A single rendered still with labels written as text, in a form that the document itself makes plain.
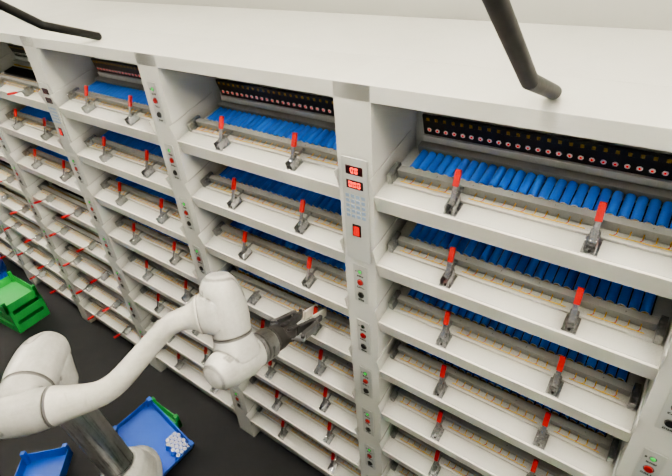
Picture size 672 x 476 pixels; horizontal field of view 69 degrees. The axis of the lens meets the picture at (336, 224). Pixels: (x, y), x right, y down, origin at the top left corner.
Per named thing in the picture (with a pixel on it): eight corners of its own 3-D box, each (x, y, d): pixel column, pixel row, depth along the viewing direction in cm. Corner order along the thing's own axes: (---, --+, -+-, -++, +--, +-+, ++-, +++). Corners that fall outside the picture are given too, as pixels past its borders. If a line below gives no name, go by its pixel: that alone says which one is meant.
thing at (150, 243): (203, 287, 186) (187, 264, 176) (113, 241, 218) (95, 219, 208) (237, 249, 196) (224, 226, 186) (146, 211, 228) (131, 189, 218)
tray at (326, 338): (355, 364, 149) (348, 348, 142) (219, 295, 181) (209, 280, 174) (387, 314, 159) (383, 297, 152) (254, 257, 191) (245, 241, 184)
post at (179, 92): (254, 437, 226) (153, 54, 133) (239, 427, 231) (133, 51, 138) (282, 406, 239) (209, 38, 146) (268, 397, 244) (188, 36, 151)
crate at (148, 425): (192, 448, 223) (194, 442, 218) (156, 484, 210) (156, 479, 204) (149, 401, 230) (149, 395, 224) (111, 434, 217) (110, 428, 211)
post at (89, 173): (160, 372, 263) (31, 37, 170) (150, 364, 268) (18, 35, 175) (190, 348, 276) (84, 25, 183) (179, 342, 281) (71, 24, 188)
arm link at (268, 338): (267, 371, 132) (282, 361, 136) (268, 343, 128) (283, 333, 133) (243, 357, 136) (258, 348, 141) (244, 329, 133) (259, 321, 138)
